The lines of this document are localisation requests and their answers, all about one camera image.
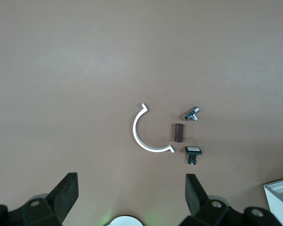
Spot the white half-ring pipe clamp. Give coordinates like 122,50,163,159
133,102,175,154

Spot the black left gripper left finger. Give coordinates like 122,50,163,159
0,172,79,226

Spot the small chrome metal fitting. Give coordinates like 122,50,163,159
181,106,200,122

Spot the white drawer cabinet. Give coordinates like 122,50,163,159
263,176,283,226

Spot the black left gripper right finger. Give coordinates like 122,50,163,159
179,173,283,226

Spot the dark brown ridged block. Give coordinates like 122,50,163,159
174,123,185,143

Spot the white rectangular push button switch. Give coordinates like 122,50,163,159
184,145,203,166

